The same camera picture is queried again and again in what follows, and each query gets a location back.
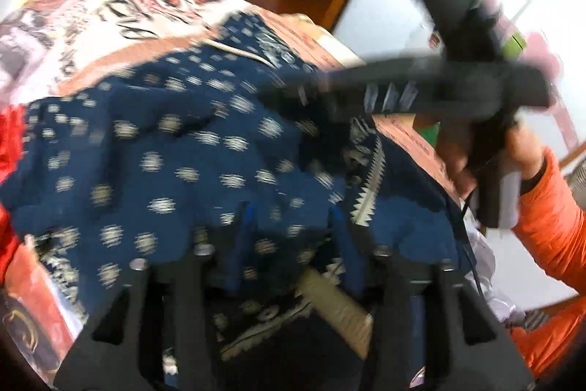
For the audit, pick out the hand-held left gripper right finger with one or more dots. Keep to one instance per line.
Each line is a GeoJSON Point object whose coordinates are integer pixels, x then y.
{"type": "Point", "coordinates": [403, 304]}

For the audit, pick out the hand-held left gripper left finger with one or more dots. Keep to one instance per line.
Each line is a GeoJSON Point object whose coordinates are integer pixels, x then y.
{"type": "Point", "coordinates": [183, 295]}

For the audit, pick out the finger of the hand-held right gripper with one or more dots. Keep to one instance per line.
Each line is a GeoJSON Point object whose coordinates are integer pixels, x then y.
{"type": "Point", "coordinates": [316, 86]}

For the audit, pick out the navy patterned zip hoodie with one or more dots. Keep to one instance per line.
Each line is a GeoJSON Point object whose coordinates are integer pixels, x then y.
{"type": "Point", "coordinates": [160, 143]}

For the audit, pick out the person's right forearm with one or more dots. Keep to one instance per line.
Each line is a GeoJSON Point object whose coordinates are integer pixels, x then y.
{"type": "Point", "coordinates": [554, 217]}

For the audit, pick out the person's right hand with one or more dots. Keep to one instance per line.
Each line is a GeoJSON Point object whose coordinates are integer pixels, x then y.
{"type": "Point", "coordinates": [526, 150]}

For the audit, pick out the green bottle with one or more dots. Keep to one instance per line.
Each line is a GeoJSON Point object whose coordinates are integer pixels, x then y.
{"type": "Point", "coordinates": [513, 45]}

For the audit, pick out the white plastic bag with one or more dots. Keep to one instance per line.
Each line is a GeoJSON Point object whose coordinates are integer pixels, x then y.
{"type": "Point", "coordinates": [496, 276]}

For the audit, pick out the green packet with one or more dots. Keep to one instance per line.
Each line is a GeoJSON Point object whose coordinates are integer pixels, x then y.
{"type": "Point", "coordinates": [428, 133]}

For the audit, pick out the person's orange jacket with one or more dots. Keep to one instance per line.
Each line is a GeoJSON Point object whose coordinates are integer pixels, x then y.
{"type": "Point", "coordinates": [554, 340]}

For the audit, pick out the printed bed blanket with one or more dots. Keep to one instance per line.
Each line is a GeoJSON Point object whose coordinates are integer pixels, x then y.
{"type": "Point", "coordinates": [105, 15]}

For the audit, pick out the red garment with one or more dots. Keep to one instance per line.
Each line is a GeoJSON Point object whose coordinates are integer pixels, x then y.
{"type": "Point", "coordinates": [11, 134]}

